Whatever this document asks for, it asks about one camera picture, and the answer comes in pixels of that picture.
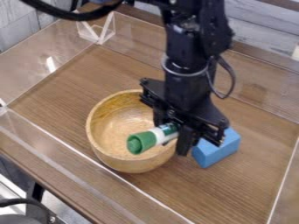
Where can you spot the green and white marker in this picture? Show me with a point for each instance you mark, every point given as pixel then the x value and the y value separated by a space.
pixel 142 141

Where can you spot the brown wooden bowl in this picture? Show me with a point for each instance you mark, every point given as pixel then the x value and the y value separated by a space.
pixel 118 117

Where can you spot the black table leg bracket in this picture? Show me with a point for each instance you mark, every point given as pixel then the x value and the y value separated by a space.
pixel 39 211

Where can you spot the blue foam block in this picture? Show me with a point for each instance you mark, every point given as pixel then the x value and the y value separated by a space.
pixel 207 154

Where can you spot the clear acrylic tray wall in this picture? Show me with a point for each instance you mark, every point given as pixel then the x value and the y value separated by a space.
pixel 70 66

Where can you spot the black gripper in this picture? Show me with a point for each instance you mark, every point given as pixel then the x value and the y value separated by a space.
pixel 184 112

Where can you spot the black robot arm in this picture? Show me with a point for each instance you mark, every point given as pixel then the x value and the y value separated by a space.
pixel 198 37

